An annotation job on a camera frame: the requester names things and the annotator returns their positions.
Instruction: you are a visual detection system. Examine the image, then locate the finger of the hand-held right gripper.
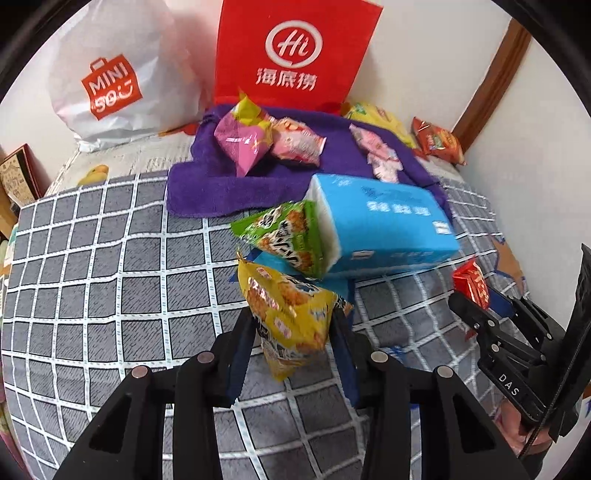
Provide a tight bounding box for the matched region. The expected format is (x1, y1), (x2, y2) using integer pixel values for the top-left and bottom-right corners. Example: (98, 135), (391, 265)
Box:
(487, 287), (571, 344)
(449, 292), (548, 365)

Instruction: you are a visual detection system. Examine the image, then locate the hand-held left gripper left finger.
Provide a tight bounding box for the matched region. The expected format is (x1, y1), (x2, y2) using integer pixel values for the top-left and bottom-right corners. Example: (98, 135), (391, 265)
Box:
(53, 311), (259, 480)

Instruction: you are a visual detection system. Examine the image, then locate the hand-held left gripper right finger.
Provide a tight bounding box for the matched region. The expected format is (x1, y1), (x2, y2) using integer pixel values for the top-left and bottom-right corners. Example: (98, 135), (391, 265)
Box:
(330, 307), (532, 480)

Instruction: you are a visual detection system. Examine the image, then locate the small red snack packet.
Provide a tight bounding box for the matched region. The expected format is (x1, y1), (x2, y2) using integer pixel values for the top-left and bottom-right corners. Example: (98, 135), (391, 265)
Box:
(452, 258), (491, 310)

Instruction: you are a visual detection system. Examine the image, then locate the pink and yellow snack packet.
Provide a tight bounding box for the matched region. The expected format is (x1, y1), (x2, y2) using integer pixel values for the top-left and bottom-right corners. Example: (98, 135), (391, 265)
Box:
(213, 92), (278, 178)

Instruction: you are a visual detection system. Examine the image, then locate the pink and white snack packet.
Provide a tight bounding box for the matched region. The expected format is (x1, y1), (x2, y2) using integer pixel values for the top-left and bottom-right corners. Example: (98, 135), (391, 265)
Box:
(270, 117), (328, 167)

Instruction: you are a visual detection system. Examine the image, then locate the person's right hand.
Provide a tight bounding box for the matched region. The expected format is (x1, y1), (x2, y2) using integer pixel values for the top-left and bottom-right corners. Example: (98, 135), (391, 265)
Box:
(495, 399), (551, 464)

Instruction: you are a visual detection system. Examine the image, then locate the blue tissue pack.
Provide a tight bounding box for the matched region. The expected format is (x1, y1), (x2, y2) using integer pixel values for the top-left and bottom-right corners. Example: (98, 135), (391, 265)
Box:
(302, 173), (461, 278)

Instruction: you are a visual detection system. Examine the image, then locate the green snack packet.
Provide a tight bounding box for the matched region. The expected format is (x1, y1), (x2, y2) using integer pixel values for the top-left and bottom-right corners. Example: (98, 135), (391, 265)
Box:
(230, 200), (324, 280)

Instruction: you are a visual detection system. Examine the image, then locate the grey checked blanket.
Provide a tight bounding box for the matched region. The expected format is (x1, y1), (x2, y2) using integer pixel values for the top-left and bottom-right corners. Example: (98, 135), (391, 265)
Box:
(0, 173), (527, 480)

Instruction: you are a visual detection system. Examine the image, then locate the red and orange snack bag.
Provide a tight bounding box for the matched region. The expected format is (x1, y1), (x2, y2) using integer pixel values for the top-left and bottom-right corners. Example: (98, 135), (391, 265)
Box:
(411, 117), (467, 166)

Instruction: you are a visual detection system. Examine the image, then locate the purple towel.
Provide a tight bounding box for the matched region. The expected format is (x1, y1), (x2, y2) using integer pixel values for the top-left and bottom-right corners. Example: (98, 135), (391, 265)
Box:
(166, 104), (451, 217)

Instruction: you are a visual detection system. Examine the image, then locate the small pink striped snack packet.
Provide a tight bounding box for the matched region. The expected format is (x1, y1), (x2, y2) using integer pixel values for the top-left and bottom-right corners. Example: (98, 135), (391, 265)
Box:
(349, 124), (400, 162)

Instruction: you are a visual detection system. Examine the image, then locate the large yellow snack bag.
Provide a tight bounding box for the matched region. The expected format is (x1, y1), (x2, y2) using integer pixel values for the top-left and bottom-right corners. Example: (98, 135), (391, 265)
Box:
(342, 102), (419, 148)

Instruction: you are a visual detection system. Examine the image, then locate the white printed bed sheet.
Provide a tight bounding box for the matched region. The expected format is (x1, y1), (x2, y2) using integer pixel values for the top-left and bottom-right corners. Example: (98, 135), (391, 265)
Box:
(46, 124), (204, 195)

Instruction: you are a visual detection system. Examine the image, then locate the red bordered book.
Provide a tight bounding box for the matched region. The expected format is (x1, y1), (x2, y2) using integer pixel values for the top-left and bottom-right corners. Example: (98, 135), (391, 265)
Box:
(0, 144), (47, 208)

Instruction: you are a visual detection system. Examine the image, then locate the white plastic shopping bag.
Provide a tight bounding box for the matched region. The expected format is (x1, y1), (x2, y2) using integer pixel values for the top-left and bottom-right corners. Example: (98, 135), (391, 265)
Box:
(48, 0), (218, 153)

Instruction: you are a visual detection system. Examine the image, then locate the red paper bag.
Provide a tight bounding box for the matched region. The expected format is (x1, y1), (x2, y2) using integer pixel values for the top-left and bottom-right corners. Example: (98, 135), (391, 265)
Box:
(212, 0), (384, 114)

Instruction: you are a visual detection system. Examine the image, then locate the brown wooden door frame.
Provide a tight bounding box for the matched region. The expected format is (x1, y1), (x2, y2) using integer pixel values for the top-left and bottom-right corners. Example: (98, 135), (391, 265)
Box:
(450, 21), (532, 153)

